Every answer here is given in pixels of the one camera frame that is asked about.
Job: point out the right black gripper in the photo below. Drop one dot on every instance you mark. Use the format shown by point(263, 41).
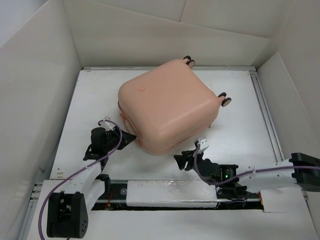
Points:
point(187, 155)

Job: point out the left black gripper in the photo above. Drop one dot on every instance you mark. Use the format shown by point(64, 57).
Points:
point(126, 138)

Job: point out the pink hard-shell suitcase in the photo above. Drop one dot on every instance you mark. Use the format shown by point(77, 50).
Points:
point(167, 105)

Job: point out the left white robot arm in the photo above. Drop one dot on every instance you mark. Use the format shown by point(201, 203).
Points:
point(69, 203)

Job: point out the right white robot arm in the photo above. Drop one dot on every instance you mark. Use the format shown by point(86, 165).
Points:
point(300, 170)

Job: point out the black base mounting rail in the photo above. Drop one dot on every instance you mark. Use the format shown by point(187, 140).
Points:
point(158, 195)

